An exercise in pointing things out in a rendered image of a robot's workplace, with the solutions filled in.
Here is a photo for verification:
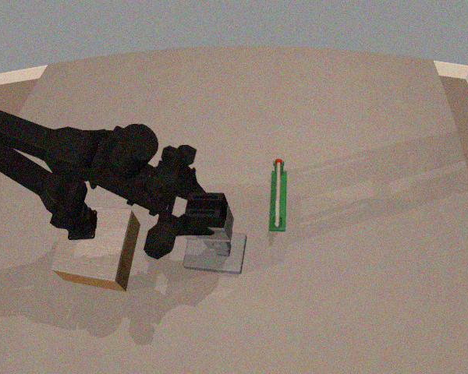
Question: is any white pin with red cap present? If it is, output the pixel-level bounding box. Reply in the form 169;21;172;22
275;159;282;227

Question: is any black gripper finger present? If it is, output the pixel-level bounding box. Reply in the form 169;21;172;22
176;214;214;236
178;168;205;200

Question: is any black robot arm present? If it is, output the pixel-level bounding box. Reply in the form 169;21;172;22
0;111;192;240

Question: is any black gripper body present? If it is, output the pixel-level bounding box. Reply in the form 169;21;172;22
124;145;197;259

